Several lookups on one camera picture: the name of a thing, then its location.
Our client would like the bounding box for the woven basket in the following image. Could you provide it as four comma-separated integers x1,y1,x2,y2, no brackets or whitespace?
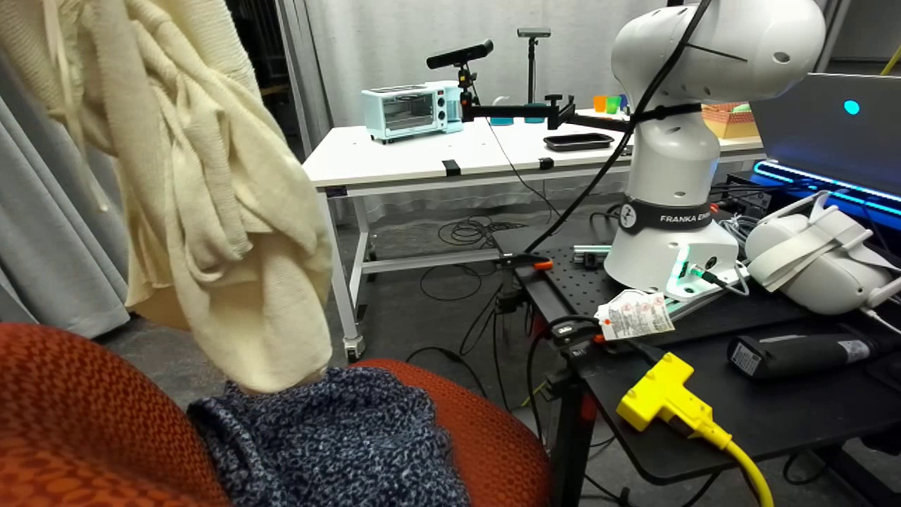
701,102,760,140

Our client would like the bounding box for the black tray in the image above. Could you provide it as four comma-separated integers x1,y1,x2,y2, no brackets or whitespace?
543,132,615,153

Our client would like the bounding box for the grey laptop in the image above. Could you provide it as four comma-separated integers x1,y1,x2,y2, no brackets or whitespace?
749,72,901,215

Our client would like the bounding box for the silver metal bar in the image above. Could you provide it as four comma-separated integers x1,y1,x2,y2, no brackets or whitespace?
572,244,614,270

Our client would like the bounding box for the orange chair seat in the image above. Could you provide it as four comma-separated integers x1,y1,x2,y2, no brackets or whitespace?
0,322,554,507

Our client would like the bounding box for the grey curtain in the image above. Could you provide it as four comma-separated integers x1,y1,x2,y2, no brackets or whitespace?
0,48,132,339

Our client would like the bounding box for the white paper tag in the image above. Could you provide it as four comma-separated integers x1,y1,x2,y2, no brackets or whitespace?
594,288,676,343

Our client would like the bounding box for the black clamp with orange tip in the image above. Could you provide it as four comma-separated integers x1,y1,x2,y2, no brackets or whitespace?
492,252,555,273
548,318,607,354

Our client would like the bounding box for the black power brick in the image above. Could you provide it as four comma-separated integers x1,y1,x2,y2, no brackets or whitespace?
726,330,896,382

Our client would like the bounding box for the cream white piece of clothing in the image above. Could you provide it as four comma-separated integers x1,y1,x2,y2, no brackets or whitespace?
0,0,336,395

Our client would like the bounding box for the coil of black cable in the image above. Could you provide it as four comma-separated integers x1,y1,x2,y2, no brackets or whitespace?
420,215,530,303

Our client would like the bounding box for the white table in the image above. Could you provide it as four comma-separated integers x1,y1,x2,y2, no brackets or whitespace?
302,108,768,364

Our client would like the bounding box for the blue knit piece of clothing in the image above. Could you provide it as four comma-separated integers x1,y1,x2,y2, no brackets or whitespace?
186,365,471,507

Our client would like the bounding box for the camera on mount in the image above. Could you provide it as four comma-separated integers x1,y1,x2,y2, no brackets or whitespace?
425,39,634,134
517,27,553,106

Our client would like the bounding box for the light blue toaster oven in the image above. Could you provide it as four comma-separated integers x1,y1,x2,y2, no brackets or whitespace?
361,80,466,145

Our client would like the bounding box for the white headset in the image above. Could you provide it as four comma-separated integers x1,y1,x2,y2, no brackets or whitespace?
744,190,901,316

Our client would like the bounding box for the yellow plug with cable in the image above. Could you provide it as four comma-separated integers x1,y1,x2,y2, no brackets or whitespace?
616,351,776,507

